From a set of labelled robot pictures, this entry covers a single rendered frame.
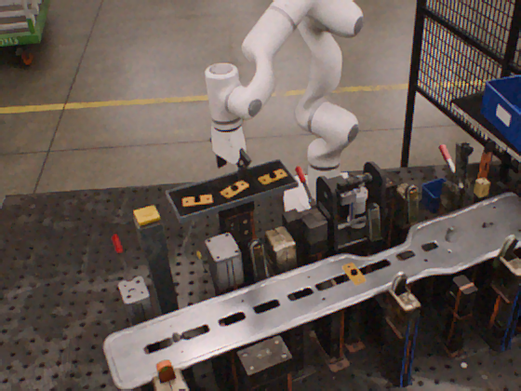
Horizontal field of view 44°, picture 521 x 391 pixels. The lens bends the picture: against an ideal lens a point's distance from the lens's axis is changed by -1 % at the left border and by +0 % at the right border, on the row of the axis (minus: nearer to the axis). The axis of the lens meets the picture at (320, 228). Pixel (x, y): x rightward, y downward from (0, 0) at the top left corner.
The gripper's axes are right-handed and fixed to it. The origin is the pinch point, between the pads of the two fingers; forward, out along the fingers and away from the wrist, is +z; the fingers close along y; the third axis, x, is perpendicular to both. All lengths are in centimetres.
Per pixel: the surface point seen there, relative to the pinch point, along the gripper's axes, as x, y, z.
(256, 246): -7.5, 17.3, 13.8
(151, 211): -22.8, -9.6, 7.5
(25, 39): 80, -347, 98
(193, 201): -11.9, -4.3, 7.1
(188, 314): -31.8, 15.8, 23.5
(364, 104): 215, -129, 123
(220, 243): -14.4, 10.4, 12.5
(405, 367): 10, 60, 46
